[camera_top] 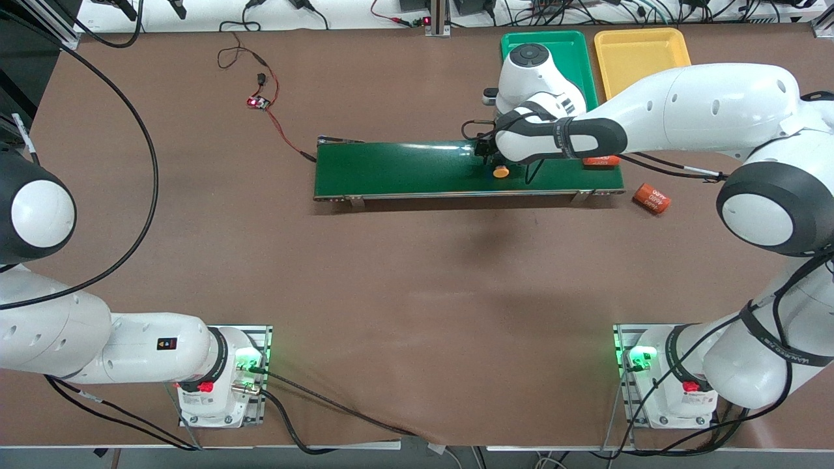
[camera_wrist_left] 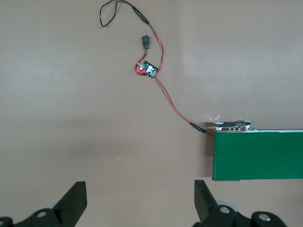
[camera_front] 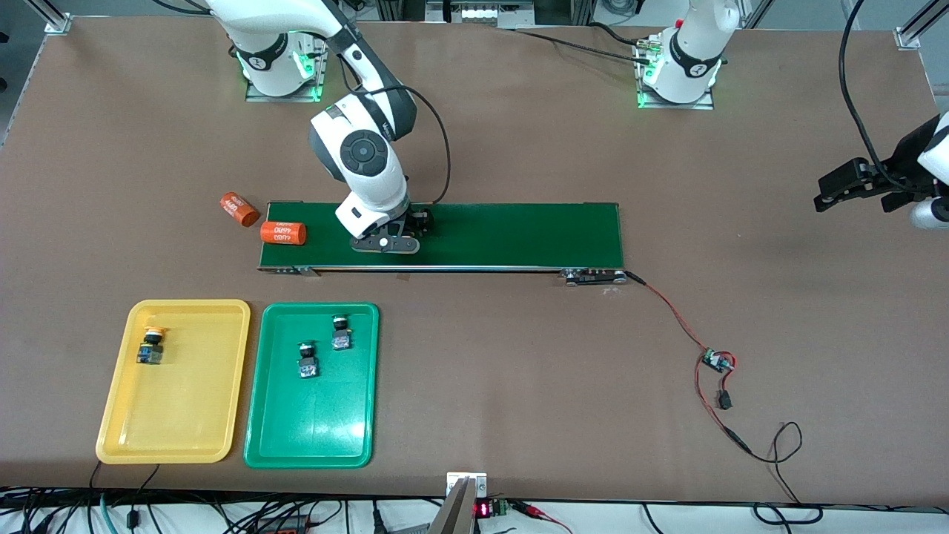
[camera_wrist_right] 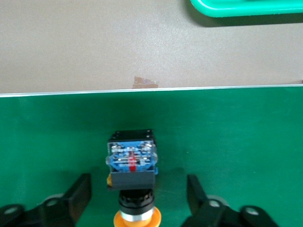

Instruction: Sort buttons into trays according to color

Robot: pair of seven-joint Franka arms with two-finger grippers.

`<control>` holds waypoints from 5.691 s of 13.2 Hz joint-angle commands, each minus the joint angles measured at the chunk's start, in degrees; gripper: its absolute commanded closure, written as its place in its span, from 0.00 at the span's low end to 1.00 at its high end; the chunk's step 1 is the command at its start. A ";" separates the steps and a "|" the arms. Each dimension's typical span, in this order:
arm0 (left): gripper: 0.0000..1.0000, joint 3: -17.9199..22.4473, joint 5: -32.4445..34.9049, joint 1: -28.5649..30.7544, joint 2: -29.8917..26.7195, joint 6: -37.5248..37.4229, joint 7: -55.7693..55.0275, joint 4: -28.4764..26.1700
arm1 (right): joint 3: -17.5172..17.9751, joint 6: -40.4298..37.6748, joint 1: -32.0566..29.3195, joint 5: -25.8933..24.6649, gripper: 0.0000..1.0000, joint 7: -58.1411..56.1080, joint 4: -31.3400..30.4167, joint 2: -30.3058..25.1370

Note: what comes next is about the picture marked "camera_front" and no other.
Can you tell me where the red clip lead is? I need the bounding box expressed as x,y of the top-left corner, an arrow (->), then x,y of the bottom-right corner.
512,501 -> 573,534

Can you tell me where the metal frame rack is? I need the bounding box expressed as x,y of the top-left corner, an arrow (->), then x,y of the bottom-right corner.
374,0 -> 594,30

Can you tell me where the green plastic tray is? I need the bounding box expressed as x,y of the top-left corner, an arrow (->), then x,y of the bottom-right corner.
243,302 -> 380,469

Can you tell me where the green conveyor belt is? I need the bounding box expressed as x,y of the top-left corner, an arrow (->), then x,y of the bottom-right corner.
257,200 -> 628,287

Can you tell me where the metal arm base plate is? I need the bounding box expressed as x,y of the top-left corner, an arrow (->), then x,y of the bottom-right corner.
245,21 -> 331,103
635,37 -> 716,111

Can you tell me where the black cable bundle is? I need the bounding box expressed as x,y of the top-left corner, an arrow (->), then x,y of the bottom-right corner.
0,461 -> 446,534

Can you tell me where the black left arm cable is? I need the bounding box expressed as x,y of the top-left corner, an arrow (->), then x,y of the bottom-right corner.
839,0 -> 914,191

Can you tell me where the black cable on table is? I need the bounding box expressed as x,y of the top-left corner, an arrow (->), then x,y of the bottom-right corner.
512,21 -> 655,66

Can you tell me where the yellow push button switch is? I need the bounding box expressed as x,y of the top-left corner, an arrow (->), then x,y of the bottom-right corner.
136,326 -> 167,366

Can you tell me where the orange 4680 cylinder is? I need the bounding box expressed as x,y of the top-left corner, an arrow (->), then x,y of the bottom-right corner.
260,221 -> 308,246
219,192 -> 261,228

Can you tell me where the yellow plastic tray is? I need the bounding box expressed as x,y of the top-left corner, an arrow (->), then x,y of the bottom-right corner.
95,299 -> 251,465

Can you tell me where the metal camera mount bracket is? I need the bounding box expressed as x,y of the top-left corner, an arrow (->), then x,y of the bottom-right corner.
429,472 -> 489,534

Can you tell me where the aluminium frame profile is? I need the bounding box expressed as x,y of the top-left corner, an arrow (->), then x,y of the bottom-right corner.
26,0 -> 73,35
893,0 -> 949,51

